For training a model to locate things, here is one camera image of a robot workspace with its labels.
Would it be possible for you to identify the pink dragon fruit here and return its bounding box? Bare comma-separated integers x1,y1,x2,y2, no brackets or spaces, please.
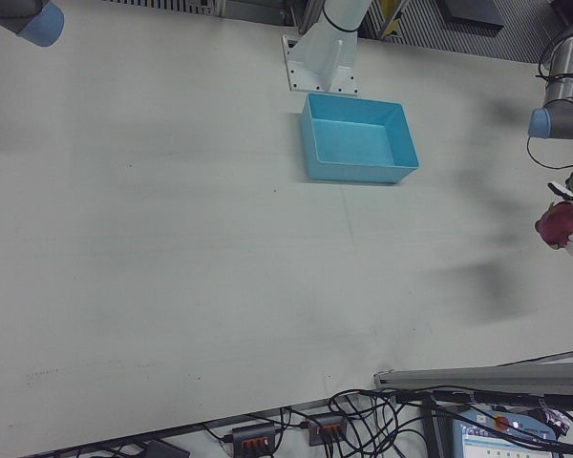
534,172,573,250

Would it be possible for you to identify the crumpled shiny wrapper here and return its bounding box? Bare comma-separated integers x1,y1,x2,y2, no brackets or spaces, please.
542,407,572,438

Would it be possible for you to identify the teach pendant with red button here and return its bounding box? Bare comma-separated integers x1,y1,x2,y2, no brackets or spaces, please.
451,404,572,458

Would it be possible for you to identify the blue plastic box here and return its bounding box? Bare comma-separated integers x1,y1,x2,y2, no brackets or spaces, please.
299,93,420,185

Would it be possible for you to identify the black flat box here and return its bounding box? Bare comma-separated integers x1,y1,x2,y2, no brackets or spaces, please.
442,0,505,35

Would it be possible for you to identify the narrow grey USB hub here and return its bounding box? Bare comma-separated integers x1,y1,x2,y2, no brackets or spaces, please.
308,412,348,448

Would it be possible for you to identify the wide grey USB hub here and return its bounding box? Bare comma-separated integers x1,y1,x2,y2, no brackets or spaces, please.
231,422,278,452

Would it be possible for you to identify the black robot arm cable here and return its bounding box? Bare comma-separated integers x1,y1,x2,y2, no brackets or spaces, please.
526,37,573,171

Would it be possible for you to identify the black cable sleeve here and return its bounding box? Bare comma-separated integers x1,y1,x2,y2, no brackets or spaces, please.
432,388,573,414

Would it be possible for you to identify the aluminium profile rail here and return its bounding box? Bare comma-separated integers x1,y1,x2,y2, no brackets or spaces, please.
372,347,573,397

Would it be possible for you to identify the white column pedestal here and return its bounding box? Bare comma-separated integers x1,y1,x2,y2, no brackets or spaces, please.
280,0,362,96

